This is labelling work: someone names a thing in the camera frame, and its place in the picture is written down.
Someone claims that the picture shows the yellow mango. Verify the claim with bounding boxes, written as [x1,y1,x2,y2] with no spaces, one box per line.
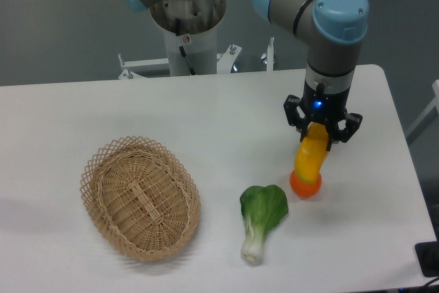
[294,123,329,185]

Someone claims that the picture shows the black device at table edge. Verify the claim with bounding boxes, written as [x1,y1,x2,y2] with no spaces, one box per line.
[414,241,438,277]

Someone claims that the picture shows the black cable on pedestal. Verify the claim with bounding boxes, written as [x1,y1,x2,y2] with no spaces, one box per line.
[174,17,199,76]

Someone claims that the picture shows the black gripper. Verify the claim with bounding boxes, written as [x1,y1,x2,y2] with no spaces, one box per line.
[283,82,363,152]

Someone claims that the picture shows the green bok choy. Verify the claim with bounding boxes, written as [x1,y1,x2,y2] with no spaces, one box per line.
[239,185,289,264]

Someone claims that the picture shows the white frame at right edge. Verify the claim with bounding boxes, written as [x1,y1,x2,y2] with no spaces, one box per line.
[405,80,438,145]

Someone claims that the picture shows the orange fruit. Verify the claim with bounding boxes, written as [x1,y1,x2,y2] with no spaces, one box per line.
[289,171,322,199]

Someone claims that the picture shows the woven wicker basket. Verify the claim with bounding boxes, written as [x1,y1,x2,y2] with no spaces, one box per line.
[80,137,201,261]

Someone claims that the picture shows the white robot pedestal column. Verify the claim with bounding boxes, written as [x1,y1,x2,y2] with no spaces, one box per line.
[163,29,217,76]

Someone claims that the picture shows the white metal base frame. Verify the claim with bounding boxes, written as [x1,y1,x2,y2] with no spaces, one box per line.
[118,36,276,80]

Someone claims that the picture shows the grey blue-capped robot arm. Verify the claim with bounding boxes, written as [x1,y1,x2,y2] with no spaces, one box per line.
[124,0,370,145]

